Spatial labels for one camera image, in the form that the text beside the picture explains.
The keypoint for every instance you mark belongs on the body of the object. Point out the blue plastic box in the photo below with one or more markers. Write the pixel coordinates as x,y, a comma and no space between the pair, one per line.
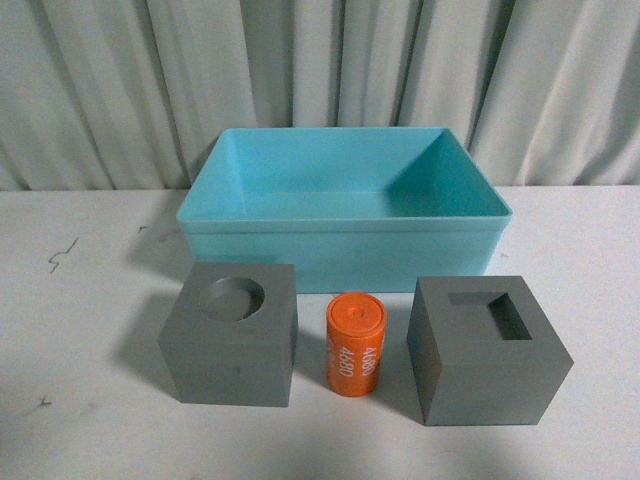
351,208

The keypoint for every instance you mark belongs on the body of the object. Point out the gray cube with round hole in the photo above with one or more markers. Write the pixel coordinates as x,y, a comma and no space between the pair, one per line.
230,338

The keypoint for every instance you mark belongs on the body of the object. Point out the orange cylinder marked 4680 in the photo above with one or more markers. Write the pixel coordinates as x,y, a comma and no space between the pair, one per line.
356,325

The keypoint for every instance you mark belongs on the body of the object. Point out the white pleated curtain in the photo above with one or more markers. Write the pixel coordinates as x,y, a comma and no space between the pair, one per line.
133,94

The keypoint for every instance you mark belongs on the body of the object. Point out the gray cube with rectangular hole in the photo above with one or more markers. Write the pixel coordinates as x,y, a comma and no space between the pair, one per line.
483,352

